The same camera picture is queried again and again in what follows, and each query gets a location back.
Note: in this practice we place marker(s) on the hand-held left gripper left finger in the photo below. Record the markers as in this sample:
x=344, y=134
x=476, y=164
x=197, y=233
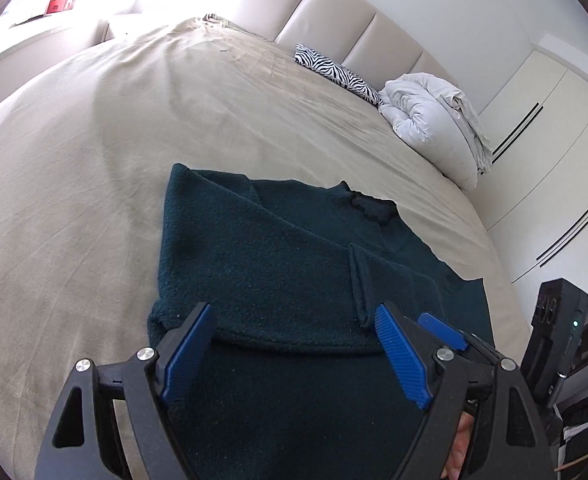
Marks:
x=188, y=350

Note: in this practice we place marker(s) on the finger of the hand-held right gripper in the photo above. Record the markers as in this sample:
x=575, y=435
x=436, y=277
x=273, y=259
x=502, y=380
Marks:
x=441, y=327

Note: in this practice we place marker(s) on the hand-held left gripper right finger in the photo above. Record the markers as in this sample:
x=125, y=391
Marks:
x=404, y=355

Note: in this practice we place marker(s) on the dark green sweater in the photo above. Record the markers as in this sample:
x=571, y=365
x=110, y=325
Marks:
x=284, y=270

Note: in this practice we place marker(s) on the person's right hand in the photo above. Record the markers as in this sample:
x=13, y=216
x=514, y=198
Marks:
x=458, y=442

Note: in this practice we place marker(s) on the beige bed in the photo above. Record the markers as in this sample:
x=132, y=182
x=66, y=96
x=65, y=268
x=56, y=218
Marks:
x=123, y=160

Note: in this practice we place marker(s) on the white wardrobe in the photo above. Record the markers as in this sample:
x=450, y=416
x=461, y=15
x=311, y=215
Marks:
x=549, y=135

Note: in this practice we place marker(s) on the white folded duvet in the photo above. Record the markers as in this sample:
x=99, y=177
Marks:
x=434, y=120

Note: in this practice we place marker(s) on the zebra print pillow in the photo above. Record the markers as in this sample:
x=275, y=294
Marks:
x=214, y=18
x=336, y=74

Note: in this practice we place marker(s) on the beige padded headboard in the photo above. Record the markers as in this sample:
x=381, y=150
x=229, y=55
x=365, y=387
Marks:
x=334, y=10

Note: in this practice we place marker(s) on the red box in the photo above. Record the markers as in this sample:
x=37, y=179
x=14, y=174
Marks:
x=59, y=5

